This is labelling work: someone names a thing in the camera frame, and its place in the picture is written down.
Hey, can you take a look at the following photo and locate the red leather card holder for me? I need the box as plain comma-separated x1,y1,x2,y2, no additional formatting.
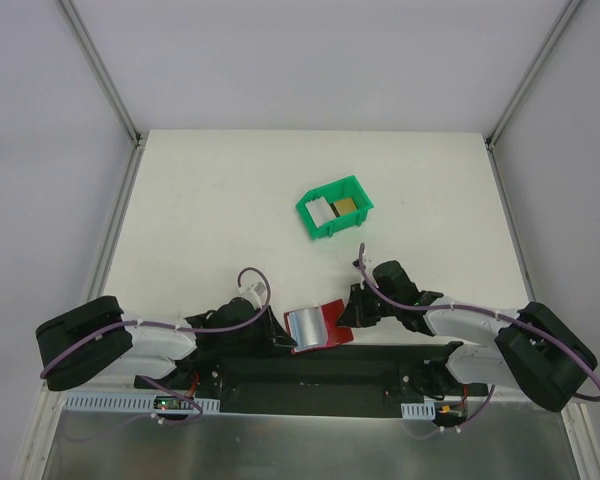
284,299,354,355

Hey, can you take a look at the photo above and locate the green plastic bin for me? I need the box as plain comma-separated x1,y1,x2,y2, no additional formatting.
295,175,374,240

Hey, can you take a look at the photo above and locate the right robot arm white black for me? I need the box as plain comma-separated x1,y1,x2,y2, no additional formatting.
337,260,598,412

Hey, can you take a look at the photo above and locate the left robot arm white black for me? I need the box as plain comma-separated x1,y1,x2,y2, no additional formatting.
35,296,297,392

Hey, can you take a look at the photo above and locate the gold card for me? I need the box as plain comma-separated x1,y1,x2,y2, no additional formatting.
330,197,358,217

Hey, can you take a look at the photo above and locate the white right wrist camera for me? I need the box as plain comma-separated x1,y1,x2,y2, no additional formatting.
352,257,367,272

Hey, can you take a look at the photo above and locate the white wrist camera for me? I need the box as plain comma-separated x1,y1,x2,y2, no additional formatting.
251,282,267,302
352,257,367,272

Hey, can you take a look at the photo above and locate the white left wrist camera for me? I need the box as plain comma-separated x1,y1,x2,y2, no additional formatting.
251,282,267,302

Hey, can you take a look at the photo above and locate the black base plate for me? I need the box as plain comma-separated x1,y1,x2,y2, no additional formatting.
132,342,486,415

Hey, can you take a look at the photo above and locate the right white cable duct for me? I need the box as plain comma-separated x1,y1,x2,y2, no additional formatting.
400,401,436,421

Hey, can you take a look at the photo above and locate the white cable duct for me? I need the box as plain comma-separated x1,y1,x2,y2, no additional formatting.
64,392,199,415
400,401,436,421

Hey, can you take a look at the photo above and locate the left white cable duct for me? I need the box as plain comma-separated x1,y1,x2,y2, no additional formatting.
64,392,199,415

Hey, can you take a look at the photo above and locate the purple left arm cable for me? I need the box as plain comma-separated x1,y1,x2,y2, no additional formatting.
39,267,274,441

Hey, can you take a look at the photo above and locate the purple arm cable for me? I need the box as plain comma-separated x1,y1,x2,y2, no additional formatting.
357,243,600,441
39,267,274,441

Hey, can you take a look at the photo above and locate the left aluminium frame post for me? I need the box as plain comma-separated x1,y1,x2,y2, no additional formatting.
57,0,149,146

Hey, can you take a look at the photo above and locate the aluminium frame post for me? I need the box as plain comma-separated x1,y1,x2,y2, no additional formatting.
484,0,586,151
57,0,149,146

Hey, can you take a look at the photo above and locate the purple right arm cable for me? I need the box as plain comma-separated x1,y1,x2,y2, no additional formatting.
357,243,600,441

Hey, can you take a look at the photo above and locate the right aluminium frame post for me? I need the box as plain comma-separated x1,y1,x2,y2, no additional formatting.
484,0,586,151

